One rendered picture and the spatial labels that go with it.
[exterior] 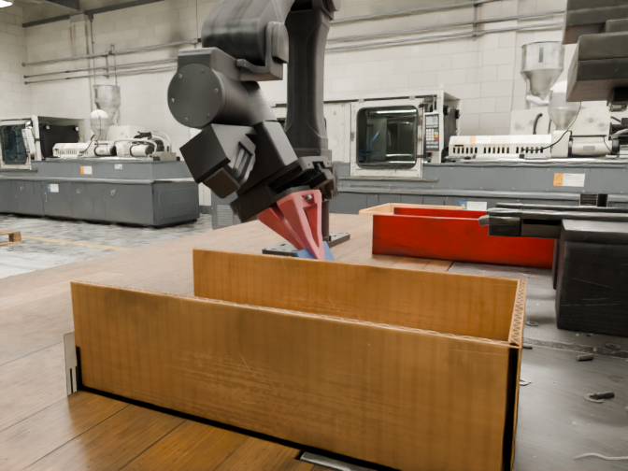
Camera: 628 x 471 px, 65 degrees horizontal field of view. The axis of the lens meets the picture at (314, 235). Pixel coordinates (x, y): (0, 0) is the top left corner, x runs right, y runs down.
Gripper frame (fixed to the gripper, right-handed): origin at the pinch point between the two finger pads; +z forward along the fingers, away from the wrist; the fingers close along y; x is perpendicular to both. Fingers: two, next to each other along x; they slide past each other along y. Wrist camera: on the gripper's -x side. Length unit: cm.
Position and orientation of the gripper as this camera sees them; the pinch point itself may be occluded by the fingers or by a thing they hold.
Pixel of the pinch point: (316, 255)
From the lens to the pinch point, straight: 52.1
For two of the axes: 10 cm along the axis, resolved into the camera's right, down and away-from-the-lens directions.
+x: 4.3, -1.6, 8.9
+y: 7.8, -4.3, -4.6
